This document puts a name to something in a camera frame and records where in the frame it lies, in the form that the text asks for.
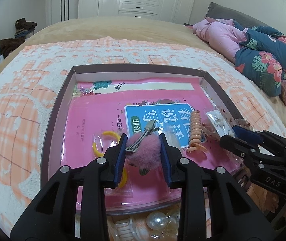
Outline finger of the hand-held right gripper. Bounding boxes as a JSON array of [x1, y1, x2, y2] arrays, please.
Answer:
[[232, 125, 286, 156], [220, 135, 284, 168]]

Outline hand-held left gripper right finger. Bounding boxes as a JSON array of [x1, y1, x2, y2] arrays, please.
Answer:
[[159, 133, 272, 241]]

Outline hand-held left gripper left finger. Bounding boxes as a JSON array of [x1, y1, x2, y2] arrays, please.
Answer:
[[10, 134, 128, 241]]

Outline pink pompom hair clip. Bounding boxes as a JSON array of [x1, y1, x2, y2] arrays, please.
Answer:
[[125, 120, 162, 166]]

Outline yellow hair ties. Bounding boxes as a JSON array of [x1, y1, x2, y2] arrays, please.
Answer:
[[92, 130, 134, 199]]

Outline earrings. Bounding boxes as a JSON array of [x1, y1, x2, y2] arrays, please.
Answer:
[[205, 109, 235, 138]]

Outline peach spiral hair tie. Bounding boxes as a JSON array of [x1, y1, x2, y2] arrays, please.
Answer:
[[186, 109, 206, 154]]

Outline shallow brown cardboard box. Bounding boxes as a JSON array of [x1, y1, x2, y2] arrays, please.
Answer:
[[40, 65, 247, 217]]

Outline sheer pink speckled scrunchie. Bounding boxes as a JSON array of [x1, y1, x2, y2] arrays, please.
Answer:
[[233, 118, 255, 134], [200, 119, 225, 151]]

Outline pink book with blue label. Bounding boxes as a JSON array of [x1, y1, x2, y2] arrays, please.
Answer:
[[60, 79, 236, 207]]

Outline pearl hair clip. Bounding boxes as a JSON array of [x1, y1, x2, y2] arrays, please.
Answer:
[[146, 209, 181, 232]]

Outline teal floral quilt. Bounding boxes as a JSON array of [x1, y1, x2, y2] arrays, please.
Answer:
[[234, 20, 286, 97]]

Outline white claw hair clip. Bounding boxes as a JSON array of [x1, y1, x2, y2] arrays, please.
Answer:
[[112, 220, 149, 241]]

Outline pink clothing bundle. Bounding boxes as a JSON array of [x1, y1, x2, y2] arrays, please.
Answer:
[[192, 17, 249, 64]]

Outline peach plaid fleece blanket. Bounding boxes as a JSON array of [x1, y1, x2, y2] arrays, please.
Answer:
[[0, 37, 284, 241]]

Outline bed with tan sheet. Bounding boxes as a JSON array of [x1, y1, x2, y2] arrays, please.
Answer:
[[0, 17, 286, 131]]

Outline dark brown cloth heap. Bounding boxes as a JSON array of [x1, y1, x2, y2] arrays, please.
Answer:
[[0, 38, 26, 59]]

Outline pile of dark clothes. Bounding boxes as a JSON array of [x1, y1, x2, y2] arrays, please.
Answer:
[[15, 18, 38, 36]]

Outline white door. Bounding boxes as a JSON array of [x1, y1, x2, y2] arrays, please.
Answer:
[[45, 0, 80, 25]]

